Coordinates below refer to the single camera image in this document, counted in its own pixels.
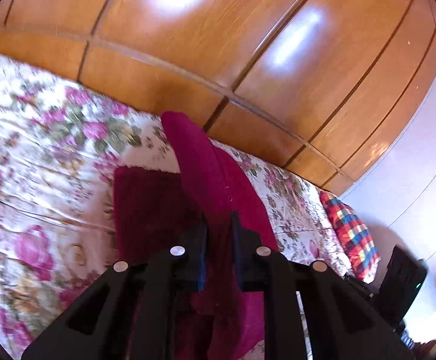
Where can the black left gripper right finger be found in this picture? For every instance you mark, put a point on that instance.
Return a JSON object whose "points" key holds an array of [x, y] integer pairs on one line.
{"points": [[310, 312]]}

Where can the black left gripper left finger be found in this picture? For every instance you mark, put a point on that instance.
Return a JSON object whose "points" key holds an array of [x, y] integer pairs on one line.
{"points": [[127, 313]]}

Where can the magenta knit garment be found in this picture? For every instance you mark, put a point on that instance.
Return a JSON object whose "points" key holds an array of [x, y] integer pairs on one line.
{"points": [[154, 209]]}

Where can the plaid multicolour pillow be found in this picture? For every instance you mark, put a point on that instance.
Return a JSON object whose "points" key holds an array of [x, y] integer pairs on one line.
{"points": [[354, 236]]}

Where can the floral bedspread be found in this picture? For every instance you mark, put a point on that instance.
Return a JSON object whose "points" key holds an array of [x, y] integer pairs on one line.
{"points": [[60, 144]]}

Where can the wooden wardrobe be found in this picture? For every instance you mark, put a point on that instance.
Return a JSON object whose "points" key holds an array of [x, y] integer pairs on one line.
{"points": [[319, 87]]}

